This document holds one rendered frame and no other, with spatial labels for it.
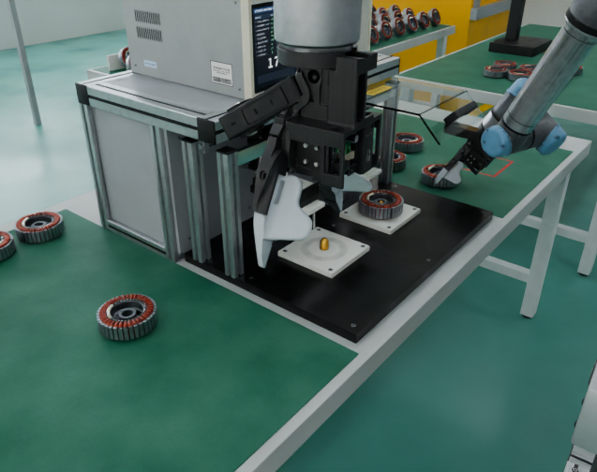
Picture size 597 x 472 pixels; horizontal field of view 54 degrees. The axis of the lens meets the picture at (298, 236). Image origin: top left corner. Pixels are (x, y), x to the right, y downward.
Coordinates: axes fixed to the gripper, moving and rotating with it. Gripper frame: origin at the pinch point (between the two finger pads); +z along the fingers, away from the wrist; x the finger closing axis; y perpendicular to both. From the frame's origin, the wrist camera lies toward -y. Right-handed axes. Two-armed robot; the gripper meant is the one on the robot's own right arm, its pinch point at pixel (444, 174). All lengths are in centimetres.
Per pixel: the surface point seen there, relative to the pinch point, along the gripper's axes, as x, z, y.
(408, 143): 14.3, 9.4, -17.9
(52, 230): -90, 30, -51
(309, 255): -61, 1, -3
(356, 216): -39.2, 1.8, -4.5
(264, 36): -61, -33, -36
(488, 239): -23.5, -9.4, 21.8
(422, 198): -17.0, -0.4, 1.8
